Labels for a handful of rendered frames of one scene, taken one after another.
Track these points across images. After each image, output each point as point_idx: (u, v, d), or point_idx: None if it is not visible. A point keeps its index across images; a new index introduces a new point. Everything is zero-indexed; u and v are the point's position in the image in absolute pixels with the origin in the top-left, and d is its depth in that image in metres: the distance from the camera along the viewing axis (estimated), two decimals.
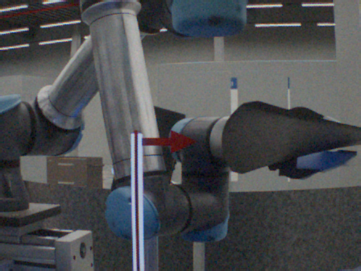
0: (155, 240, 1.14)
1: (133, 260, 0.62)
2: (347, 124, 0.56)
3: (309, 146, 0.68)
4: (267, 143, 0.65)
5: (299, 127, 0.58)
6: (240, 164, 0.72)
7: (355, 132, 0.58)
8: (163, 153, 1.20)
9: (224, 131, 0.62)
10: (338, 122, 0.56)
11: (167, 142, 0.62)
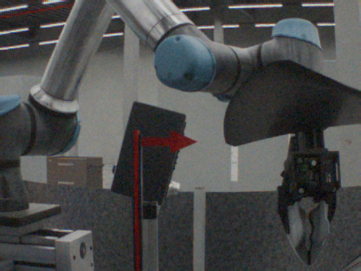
0: (155, 240, 1.14)
1: (133, 260, 0.62)
2: (356, 262, 0.71)
3: None
4: (352, 268, 0.82)
5: None
6: None
7: None
8: (163, 153, 1.20)
9: None
10: (351, 264, 0.71)
11: (167, 142, 0.62)
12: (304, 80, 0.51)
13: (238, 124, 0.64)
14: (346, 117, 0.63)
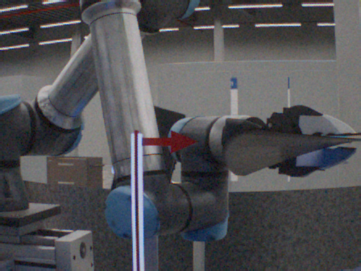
0: (155, 240, 1.14)
1: (133, 260, 0.62)
2: None
3: None
4: None
5: None
6: None
7: None
8: (163, 153, 1.20)
9: None
10: None
11: (167, 142, 0.62)
12: (277, 138, 0.55)
13: (239, 163, 0.69)
14: (340, 142, 0.66)
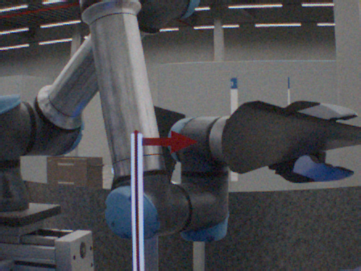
0: (155, 240, 1.14)
1: (133, 260, 0.62)
2: None
3: None
4: None
5: None
6: None
7: None
8: (163, 153, 1.20)
9: None
10: None
11: (167, 142, 0.62)
12: (278, 116, 0.55)
13: (238, 155, 0.69)
14: (340, 141, 0.66)
